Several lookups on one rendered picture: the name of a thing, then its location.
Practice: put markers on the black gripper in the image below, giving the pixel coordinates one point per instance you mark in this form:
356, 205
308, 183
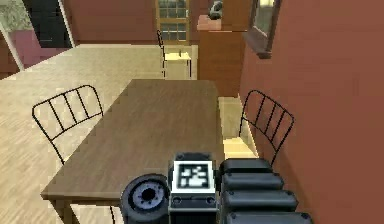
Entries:
146, 198

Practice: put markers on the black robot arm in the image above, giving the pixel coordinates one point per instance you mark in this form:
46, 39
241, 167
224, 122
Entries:
253, 193

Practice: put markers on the brown wooden table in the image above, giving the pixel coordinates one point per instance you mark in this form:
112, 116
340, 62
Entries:
150, 133

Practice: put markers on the brown wooden cabinet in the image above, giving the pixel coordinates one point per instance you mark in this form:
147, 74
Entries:
221, 56

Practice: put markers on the wooden glass-paned door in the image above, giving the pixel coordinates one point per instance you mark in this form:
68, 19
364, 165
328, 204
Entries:
172, 20

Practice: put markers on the grey round object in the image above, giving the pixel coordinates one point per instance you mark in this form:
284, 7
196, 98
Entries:
216, 10

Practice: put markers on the dark doorway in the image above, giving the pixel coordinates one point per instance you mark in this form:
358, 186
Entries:
50, 21

